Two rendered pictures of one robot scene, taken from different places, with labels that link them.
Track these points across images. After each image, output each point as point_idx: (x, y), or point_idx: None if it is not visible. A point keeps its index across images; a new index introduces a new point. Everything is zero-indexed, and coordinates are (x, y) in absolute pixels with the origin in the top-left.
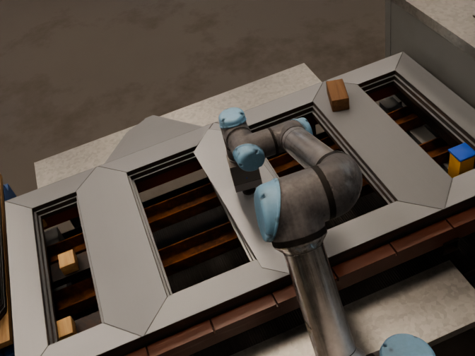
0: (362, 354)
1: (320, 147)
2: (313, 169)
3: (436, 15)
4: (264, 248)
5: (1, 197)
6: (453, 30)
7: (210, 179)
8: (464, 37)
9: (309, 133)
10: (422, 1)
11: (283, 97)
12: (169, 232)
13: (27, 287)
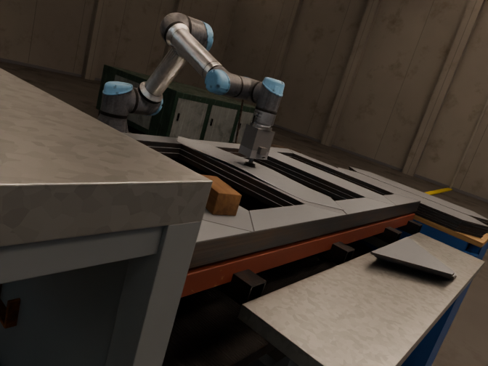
0: (141, 84)
1: (190, 35)
2: (187, 16)
3: (45, 99)
4: (213, 147)
5: (445, 227)
6: (22, 81)
7: (290, 179)
8: (6, 74)
9: (204, 54)
10: (73, 120)
11: (295, 221)
12: (322, 269)
13: (333, 168)
